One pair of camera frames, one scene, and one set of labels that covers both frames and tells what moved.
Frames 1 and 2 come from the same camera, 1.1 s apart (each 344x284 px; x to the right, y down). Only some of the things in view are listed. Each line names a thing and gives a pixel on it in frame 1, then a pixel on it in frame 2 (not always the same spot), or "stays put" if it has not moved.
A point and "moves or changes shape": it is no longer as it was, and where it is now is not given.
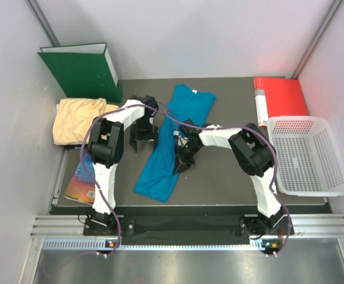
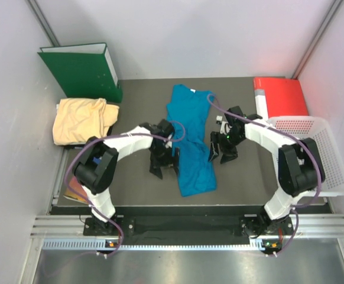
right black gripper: (181, 155) -> (216, 138)
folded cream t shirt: (73, 117) stays put
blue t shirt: (158, 179) moves or changes shape
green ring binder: (83, 71) stays put
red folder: (278, 96) stays put
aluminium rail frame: (308, 225) stays put
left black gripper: (152, 136) -> (155, 164)
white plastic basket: (308, 161) stays put
